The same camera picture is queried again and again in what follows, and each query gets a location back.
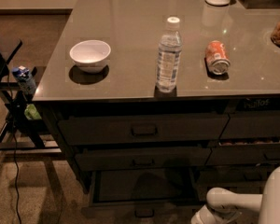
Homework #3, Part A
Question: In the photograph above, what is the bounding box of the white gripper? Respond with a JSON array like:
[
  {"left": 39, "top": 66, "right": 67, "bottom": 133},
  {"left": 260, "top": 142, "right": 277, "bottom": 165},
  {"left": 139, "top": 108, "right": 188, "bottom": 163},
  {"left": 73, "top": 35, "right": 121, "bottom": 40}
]
[{"left": 190, "top": 204, "right": 240, "bottom": 224}]

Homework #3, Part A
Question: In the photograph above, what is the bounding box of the dark drawer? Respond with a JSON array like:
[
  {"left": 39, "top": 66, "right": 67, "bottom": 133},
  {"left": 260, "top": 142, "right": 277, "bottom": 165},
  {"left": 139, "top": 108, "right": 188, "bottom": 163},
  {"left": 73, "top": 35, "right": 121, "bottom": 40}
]
[
  {"left": 220, "top": 111, "right": 280, "bottom": 139},
  {"left": 196, "top": 165, "right": 275, "bottom": 194},
  {"left": 81, "top": 167, "right": 203, "bottom": 218},
  {"left": 58, "top": 113, "right": 229, "bottom": 146},
  {"left": 75, "top": 147, "right": 211, "bottom": 171},
  {"left": 206, "top": 143, "right": 280, "bottom": 166}
]

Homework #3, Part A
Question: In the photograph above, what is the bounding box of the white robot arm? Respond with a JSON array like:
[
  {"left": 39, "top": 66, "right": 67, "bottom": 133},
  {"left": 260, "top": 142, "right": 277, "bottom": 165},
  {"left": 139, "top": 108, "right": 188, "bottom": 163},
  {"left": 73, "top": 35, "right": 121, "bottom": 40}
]
[{"left": 190, "top": 166, "right": 280, "bottom": 224}]

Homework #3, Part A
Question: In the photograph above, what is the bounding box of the orange soda can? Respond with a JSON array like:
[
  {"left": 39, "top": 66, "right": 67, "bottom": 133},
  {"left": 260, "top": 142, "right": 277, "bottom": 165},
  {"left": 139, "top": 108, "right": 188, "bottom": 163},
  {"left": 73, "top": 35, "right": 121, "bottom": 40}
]
[{"left": 205, "top": 40, "right": 231, "bottom": 76}]

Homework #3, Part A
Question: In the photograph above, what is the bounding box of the clear plastic water bottle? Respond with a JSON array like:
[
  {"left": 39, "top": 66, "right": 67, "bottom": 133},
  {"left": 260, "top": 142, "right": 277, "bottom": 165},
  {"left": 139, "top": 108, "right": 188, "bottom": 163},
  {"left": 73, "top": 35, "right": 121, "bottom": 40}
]
[{"left": 156, "top": 17, "right": 182, "bottom": 92}]

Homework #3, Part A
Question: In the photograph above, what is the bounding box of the white ceramic bowl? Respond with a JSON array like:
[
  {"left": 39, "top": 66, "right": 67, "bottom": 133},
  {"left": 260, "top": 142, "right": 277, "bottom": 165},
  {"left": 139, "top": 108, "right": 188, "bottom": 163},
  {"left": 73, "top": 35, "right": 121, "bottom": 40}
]
[{"left": 69, "top": 40, "right": 111, "bottom": 74}]

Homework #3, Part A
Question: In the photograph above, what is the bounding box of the black side stand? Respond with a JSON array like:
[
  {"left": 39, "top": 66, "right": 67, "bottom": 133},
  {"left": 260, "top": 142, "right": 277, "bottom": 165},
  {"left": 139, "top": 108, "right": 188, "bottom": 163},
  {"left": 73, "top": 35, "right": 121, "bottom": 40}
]
[{"left": 0, "top": 38, "right": 58, "bottom": 152}]

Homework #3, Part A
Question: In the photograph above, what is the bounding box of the green crumpled bag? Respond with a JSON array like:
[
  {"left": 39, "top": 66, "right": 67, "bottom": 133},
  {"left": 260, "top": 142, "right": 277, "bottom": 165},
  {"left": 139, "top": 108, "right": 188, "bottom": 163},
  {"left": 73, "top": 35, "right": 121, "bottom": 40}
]
[{"left": 24, "top": 104, "right": 41, "bottom": 120}]

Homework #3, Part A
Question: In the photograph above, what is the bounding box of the black floor cable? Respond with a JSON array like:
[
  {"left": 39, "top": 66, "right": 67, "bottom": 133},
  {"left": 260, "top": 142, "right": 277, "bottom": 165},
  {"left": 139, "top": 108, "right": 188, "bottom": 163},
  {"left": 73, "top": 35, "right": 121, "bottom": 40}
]
[{"left": 5, "top": 65, "right": 22, "bottom": 224}]

